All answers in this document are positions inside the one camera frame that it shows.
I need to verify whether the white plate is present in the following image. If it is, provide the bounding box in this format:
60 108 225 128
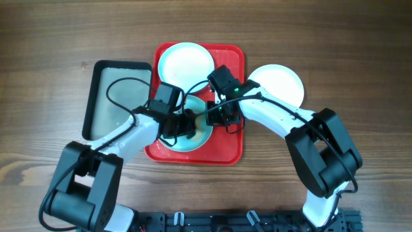
248 64 304 108

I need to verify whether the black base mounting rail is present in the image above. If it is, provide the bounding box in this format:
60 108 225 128
76 209 364 232

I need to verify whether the turquoise plate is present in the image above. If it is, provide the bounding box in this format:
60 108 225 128
160 95 213 152

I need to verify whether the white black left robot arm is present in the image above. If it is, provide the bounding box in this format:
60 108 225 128
38 106 196 231

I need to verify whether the green yellow sponge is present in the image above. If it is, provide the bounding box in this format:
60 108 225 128
187 115 208 141

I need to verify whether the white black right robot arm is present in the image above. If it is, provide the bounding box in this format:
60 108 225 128
206 87 362 231

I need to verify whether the black water tray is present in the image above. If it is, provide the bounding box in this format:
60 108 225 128
82 60 154 140

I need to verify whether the red plastic tray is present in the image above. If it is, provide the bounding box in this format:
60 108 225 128
144 43 245 166

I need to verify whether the light blue plate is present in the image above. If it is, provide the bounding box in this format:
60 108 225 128
157 43 215 92

